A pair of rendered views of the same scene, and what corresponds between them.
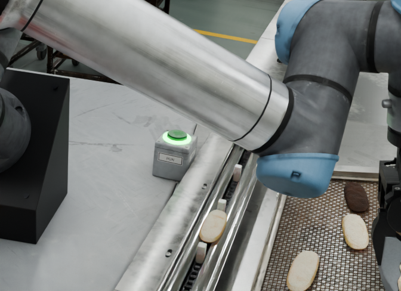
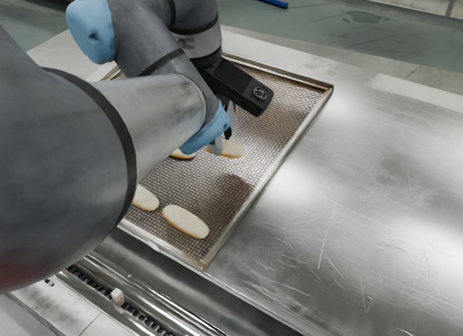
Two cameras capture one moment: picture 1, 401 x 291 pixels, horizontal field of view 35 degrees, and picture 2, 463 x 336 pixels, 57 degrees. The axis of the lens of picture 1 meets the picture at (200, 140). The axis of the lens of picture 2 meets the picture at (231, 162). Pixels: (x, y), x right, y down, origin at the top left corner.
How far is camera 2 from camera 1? 0.47 m
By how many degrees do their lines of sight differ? 58
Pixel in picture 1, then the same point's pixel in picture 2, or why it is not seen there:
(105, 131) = not seen: outside the picture
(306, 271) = (144, 193)
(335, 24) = (140, 5)
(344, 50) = (160, 22)
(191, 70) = (183, 109)
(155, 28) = (160, 96)
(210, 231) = not seen: hidden behind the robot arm
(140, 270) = (59, 312)
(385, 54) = (182, 7)
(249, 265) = not seen: hidden behind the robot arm
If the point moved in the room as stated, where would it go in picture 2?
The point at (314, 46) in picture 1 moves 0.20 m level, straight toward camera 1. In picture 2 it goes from (145, 32) to (311, 78)
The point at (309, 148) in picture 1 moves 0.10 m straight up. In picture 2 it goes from (215, 103) to (212, 21)
